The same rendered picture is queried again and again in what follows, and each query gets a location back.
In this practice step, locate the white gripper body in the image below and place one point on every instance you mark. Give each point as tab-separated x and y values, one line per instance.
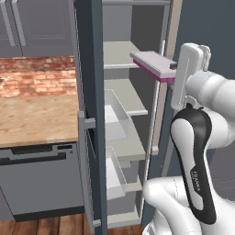
188	64

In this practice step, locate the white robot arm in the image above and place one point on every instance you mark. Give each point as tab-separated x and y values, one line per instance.
214	95

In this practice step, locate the clear door bin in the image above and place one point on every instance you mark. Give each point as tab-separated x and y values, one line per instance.
114	177
115	117

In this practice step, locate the dark blue-grey fridge door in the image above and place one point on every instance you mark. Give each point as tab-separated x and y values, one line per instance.
91	61

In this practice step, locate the grey cupboard door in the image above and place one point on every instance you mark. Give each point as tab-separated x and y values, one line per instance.
49	27
4	50

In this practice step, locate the grey fridge with shelves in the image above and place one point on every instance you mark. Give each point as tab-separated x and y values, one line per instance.
122	55

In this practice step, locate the grey dishwasher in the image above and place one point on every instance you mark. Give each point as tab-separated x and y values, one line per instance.
39	183

